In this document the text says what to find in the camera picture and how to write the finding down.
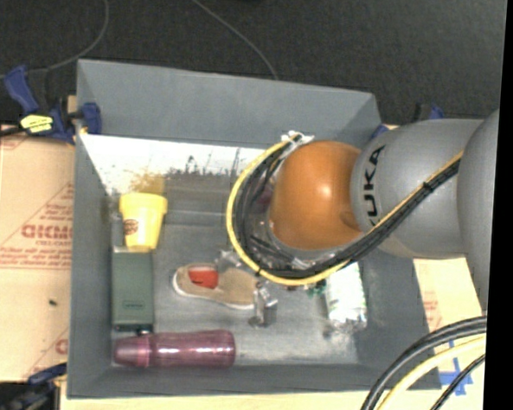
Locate tan shoe with red lining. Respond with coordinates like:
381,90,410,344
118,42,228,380
170,259,261,312

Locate purple plastic bottle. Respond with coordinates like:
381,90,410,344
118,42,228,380
112,322,239,375

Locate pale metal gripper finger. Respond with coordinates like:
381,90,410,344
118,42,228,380
247,287,267,330
260,298,280,330

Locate yellow paper cup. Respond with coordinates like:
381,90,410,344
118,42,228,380
115,190,170,253

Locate grey metal bin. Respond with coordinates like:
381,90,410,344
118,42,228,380
56,58,461,410

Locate brown cardboard board red print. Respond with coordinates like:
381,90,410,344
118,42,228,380
0,92,500,410

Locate dark green flat block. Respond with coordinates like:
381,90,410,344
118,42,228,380
106,245,160,335

